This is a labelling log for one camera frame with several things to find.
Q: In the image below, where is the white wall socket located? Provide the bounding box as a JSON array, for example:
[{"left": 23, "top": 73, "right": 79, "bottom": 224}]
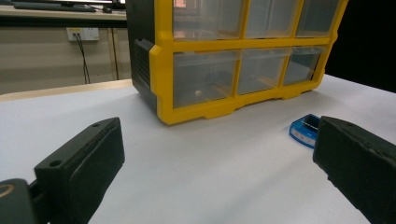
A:
[{"left": 65, "top": 27, "right": 100, "bottom": 42}]

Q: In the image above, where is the yellow black drawer cabinet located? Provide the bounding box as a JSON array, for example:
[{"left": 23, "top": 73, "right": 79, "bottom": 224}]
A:
[{"left": 125, "top": 0, "right": 349, "bottom": 126}]

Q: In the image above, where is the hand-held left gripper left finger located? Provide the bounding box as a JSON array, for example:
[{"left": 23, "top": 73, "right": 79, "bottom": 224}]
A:
[{"left": 34, "top": 117, "right": 126, "bottom": 224}]

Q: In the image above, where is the clear plastic drawer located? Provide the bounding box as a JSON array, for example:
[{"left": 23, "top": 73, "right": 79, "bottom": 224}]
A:
[
  {"left": 245, "top": 0, "right": 304, "bottom": 39},
  {"left": 295, "top": 0, "right": 341, "bottom": 38},
  {"left": 172, "top": 0, "right": 247, "bottom": 42},
  {"left": 236, "top": 47, "right": 292, "bottom": 96},
  {"left": 172, "top": 50, "right": 240, "bottom": 109},
  {"left": 282, "top": 46, "right": 326, "bottom": 87}
]

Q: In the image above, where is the thin dark cable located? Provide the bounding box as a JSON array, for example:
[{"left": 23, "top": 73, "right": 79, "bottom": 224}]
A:
[{"left": 110, "top": 27, "right": 120, "bottom": 81}]

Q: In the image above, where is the black keyboard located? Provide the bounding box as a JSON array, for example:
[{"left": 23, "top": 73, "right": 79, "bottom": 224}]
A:
[{"left": 12, "top": 1, "right": 97, "bottom": 13}]

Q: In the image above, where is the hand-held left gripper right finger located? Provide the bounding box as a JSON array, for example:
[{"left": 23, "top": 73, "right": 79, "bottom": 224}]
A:
[{"left": 312, "top": 116, "right": 396, "bottom": 224}]

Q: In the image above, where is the black cable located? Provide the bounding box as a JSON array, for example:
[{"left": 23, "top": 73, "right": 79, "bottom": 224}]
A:
[{"left": 73, "top": 32, "right": 92, "bottom": 85}]

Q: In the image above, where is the wooden desk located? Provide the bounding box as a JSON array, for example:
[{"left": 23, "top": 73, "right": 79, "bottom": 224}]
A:
[{"left": 0, "top": 4, "right": 128, "bottom": 22}]

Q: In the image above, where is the blue tape dispenser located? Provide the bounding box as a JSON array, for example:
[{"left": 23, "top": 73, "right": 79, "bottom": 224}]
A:
[{"left": 289, "top": 113, "right": 322, "bottom": 149}]

